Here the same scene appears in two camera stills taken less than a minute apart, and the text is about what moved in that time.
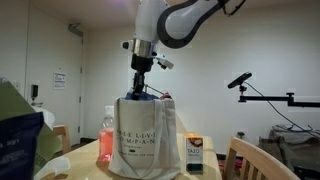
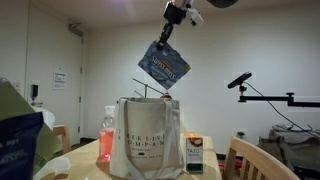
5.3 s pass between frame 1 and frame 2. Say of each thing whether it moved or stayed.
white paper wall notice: stayed
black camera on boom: stayed
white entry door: stayed
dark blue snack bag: stayed
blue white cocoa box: moved
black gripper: moved
